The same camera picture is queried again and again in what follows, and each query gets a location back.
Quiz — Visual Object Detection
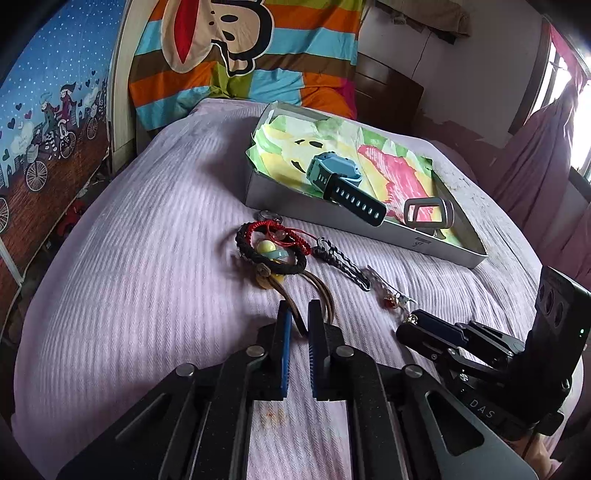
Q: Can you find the pink curtain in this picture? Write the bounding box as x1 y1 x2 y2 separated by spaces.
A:
492 14 591 259

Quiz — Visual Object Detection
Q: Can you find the striped monkey print blanket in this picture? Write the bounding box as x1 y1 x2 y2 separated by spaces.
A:
128 0 362 139

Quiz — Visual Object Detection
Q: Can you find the colourful printed cloth liner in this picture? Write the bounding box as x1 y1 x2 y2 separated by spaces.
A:
248 111 462 241

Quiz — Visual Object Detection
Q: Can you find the silver chain with red bead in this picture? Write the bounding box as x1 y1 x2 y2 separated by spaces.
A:
367 265 419 320

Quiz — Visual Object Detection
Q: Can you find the shallow grey cardboard box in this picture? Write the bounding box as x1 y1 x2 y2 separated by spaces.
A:
245 102 489 269

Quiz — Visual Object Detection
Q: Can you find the red braided bracelet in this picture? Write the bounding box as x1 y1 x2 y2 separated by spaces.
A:
240 222 325 254

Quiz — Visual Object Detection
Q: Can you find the dark wooden headboard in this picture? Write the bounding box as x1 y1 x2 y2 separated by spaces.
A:
353 52 424 134

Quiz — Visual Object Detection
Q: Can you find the khaki garment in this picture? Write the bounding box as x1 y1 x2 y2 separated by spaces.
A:
376 0 472 38

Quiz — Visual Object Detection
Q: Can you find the blue printed wardrobe cloth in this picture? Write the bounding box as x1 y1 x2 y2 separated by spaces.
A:
0 0 127 289

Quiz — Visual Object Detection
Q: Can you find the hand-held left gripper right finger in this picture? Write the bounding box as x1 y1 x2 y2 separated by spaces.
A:
307 299 541 480

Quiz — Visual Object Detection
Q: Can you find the black braided bracelet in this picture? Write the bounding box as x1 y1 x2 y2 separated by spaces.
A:
235 226 308 277

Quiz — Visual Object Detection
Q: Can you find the window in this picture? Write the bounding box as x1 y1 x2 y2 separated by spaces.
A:
545 44 591 181

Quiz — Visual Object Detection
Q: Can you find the person's right forearm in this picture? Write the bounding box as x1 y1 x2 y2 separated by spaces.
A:
517 429 561 480

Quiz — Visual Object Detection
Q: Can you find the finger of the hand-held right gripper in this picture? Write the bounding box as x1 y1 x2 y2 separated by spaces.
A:
396 324 455 370
409 310 512 355

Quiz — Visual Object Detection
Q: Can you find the pastel bead bracelet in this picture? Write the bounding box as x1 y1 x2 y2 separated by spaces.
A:
256 233 296 264

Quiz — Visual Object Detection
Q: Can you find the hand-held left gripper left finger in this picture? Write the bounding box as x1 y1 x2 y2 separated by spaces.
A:
55 299 296 480

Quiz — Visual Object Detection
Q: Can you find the brown leather cord necklace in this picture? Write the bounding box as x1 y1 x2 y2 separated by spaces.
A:
255 265 337 337

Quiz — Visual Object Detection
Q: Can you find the blue smartwatch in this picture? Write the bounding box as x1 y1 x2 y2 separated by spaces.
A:
305 152 387 228

